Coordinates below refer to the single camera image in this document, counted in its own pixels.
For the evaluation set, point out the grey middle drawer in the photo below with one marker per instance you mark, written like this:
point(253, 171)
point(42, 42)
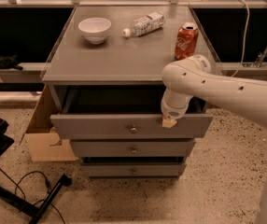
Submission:
point(133, 148)

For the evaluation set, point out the grey bottom drawer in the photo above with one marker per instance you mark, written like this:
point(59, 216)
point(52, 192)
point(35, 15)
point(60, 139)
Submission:
point(133, 166)

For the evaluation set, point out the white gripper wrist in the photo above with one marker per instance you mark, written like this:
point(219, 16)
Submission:
point(172, 113)

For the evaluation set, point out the black bag on ledge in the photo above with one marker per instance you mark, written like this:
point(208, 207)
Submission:
point(9, 62)

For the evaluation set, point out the grey drawer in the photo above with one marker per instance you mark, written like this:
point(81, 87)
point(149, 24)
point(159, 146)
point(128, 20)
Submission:
point(133, 148)
point(124, 112)
point(133, 166)

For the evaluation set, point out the white ceramic bowl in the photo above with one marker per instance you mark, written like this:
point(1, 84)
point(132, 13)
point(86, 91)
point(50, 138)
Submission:
point(95, 30)

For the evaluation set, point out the grey drawer cabinet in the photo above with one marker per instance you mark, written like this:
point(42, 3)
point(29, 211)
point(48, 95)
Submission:
point(118, 60)

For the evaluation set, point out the red soda can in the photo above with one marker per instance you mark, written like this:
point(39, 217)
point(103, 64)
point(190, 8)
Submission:
point(186, 40)

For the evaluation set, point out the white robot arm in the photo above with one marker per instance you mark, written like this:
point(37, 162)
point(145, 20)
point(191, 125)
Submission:
point(192, 77)

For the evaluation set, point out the open cardboard box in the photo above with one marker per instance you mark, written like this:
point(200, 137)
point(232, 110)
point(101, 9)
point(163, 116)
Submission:
point(43, 141)

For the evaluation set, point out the clear plastic water bottle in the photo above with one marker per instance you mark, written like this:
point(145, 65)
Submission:
point(145, 25)

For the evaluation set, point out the grey top drawer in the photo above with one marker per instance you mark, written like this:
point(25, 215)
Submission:
point(124, 112)

